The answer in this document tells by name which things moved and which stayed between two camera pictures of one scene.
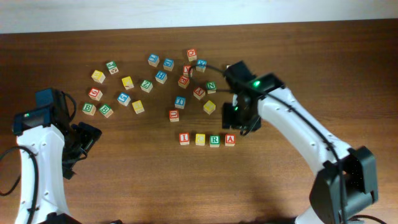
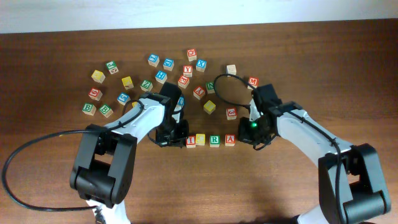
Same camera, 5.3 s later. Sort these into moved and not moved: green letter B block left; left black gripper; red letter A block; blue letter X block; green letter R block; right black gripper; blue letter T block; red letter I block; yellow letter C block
Moved: right black gripper; red letter I block; left black gripper
Not moved: blue letter X block; yellow letter C block; red letter A block; green letter B block left; blue letter T block; green letter R block
